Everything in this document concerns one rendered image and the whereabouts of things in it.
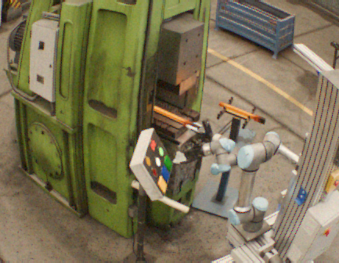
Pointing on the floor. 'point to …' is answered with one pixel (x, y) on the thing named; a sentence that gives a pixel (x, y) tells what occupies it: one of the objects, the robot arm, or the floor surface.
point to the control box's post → (141, 219)
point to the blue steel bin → (257, 23)
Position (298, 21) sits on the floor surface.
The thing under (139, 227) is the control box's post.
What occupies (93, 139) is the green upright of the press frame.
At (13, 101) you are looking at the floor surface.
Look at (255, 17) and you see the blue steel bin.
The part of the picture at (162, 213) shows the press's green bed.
